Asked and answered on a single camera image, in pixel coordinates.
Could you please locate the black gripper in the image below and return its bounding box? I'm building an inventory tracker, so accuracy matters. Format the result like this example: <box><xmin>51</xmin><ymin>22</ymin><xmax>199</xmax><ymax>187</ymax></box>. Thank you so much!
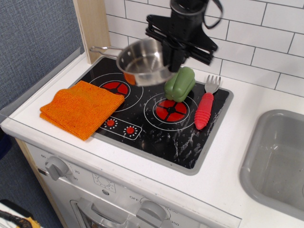
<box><xmin>146</xmin><ymin>10</ymin><xmax>218</xmax><ymax>72</ymax></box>

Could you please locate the stainless steel pot with handle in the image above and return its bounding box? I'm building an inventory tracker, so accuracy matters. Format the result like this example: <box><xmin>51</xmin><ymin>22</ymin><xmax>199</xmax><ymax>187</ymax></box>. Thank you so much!
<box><xmin>89</xmin><ymin>38</ymin><xmax>175</xmax><ymax>86</ymax></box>

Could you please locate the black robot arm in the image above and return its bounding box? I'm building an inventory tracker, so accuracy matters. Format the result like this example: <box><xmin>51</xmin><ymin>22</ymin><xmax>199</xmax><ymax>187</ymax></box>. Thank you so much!
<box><xmin>146</xmin><ymin>0</ymin><xmax>218</xmax><ymax>72</ymax></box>

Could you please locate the green toy bell pepper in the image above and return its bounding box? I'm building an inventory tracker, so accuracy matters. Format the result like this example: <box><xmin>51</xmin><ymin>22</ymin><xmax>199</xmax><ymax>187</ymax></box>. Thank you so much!
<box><xmin>164</xmin><ymin>66</ymin><xmax>196</xmax><ymax>103</ymax></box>

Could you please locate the black toy stove top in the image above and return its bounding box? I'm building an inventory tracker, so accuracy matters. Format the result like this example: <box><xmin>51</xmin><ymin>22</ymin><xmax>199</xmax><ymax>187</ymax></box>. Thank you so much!
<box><xmin>71</xmin><ymin>57</ymin><xmax>233</xmax><ymax>176</ymax></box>

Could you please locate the folded orange cloth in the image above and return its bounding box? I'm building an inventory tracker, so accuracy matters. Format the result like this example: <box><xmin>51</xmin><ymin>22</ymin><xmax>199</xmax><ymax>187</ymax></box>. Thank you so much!
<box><xmin>40</xmin><ymin>81</ymin><xmax>124</xmax><ymax>141</ymax></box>

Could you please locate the grey sink basin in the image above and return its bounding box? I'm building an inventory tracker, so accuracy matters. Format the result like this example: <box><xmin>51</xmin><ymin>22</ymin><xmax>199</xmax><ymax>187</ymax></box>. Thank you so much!
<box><xmin>239</xmin><ymin>109</ymin><xmax>304</xmax><ymax>220</ymax></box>

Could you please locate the grey oven knob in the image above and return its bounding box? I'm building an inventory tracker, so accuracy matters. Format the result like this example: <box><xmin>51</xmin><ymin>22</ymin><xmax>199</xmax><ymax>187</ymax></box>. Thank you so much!
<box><xmin>136</xmin><ymin>200</ymin><xmax>167</xmax><ymax>227</ymax></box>

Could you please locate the grey timer knob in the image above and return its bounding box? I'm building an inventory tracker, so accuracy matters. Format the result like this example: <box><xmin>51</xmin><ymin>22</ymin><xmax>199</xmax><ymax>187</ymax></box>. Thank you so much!
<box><xmin>45</xmin><ymin>156</ymin><xmax>69</xmax><ymax>181</ymax></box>

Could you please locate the yellow object at bottom left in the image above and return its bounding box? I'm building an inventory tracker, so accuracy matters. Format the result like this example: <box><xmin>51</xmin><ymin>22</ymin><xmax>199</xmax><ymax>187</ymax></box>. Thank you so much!
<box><xmin>15</xmin><ymin>217</ymin><xmax>41</xmax><ymax>228</ymax></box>

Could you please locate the fork with red handle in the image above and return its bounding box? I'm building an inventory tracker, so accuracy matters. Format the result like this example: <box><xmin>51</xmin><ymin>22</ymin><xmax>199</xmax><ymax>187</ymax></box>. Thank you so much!
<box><xmin>194</xmin><ymin>75</ymin><xmax>221</xmax><ymax>130</ymax></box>

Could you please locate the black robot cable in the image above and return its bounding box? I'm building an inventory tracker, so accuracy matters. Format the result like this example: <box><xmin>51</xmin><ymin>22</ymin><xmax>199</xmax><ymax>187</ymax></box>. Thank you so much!
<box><xmin>201</xmin><ymin>0</ymin><xmax>224</xmax><ymax>30</ymax></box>

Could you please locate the wooden side post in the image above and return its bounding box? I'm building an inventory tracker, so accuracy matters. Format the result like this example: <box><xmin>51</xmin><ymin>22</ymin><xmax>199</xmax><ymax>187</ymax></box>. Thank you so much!
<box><xmin>73</xmin><ymin>0</ymin><xmax>111</xmax><ymax>64</ymax></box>

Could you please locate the silver oven door handle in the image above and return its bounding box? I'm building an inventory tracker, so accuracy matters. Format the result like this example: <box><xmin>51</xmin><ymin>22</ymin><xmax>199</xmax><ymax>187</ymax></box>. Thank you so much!
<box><xmin>76</xmin><ymin>198</ymin><xmax>132</xmax><ymax>228</ymax></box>

